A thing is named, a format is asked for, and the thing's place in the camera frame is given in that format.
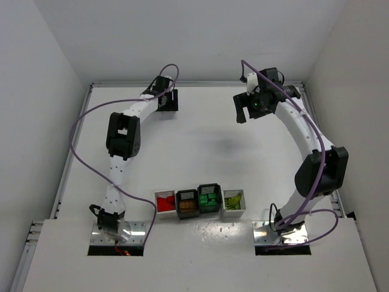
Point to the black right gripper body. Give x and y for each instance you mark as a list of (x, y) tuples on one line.
[(241, 101)]

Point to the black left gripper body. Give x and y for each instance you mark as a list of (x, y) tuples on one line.
[(168, 101)]

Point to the green upside-down lego brick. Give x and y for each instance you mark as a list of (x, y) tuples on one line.
[(203, 200)]

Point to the lime square lego brick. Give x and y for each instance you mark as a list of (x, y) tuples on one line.
[(233, 203)]

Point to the red round lego piece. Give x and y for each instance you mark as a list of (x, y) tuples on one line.
[(167, 208)]

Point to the orange brown lego brick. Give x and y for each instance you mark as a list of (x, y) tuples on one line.
[(186, 206)]

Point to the red rectangular lego brick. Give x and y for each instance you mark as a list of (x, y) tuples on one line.
[(161, 202)]

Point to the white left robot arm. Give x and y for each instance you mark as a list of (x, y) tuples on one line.
[(123, 143)]

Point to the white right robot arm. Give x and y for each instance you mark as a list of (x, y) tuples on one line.
[(323, 166)]

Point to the black bin left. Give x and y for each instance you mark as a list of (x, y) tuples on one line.
[(191, 194)]

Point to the black bin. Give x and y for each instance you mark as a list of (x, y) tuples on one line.
[(210, 189), (191, 194)]

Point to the white bin far left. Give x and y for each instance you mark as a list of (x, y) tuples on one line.
[(171, 198)]

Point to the white bin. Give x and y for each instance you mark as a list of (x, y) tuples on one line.
[(171, 198), (233, 213)]

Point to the black bin right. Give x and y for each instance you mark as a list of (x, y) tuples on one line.
[(210, 189)]

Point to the white bin far right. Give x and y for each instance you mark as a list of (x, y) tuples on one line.
[(233, 213)]

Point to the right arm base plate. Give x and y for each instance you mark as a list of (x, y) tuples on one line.
[(264, 234)]

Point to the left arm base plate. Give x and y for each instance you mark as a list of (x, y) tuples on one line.
[(130, 233)]

